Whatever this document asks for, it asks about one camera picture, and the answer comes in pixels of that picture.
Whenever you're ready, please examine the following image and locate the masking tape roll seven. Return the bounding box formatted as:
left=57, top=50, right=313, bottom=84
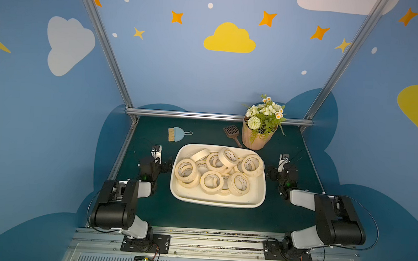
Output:
left=206, top=152, right=228, bottom=173

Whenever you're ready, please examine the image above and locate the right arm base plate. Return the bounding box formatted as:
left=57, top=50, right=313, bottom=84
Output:
left=263, top=240, right=312, bottom=261

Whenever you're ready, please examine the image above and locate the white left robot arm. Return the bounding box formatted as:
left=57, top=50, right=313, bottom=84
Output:
left=86, top=156, right=173, bottom=242

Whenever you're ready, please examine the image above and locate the brown plastic scoop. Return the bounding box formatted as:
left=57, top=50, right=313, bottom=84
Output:
left=223, top=125, right=243, bottom=148

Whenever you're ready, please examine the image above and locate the masking tape roll eight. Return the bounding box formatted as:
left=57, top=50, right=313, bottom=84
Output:
left=177, top=172, right=201, bottom=189

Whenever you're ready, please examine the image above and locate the masking tape roll three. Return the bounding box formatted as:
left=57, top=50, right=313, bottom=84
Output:
left=189, top=148, right=211, bottom=162

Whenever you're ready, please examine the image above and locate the blue dustpan with brush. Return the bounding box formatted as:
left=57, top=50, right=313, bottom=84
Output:
left=168, top=127, right=193, bottom=142

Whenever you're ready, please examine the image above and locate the flower pot with white flowers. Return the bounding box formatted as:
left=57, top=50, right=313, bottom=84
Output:
left=242, top=94, right=286, bottom=150

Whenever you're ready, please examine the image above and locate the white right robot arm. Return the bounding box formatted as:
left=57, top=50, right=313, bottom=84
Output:
left=266, top=165, right=366, bottom=252

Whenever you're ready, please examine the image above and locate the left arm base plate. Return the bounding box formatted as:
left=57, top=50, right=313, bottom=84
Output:
left=120, top=234, right=171, bottom=254

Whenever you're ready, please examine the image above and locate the masking tape roll two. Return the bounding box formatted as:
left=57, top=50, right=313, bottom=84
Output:
left=218, top=147, right=238, bottom=168

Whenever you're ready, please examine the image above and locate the masking tape roll four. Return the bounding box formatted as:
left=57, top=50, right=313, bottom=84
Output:
left=175, top=159, right=198, bottom=183

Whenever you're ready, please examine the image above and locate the masking tape roll nine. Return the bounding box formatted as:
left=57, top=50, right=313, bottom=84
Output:
left=196, top=160, right=210, bottom=176

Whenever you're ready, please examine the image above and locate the masking tape roll six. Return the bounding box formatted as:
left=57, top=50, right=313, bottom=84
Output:
left=227, top=172, right=250, bottom=197

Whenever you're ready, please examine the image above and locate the masking tape roll one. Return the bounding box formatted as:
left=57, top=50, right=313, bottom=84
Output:
left=241, top=154, right=264, bottom=178

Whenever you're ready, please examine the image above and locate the masking tape roll ten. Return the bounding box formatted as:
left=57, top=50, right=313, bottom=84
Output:
left=218, top=173, right=230, bottom=196

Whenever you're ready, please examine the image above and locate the cream plastic storage tray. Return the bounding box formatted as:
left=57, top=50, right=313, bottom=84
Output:
left=170, top=144, right=266, bottom=209

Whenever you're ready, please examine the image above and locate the masking tape roll five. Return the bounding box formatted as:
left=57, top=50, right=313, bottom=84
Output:
left=200, top=171, right=225, bottom=195

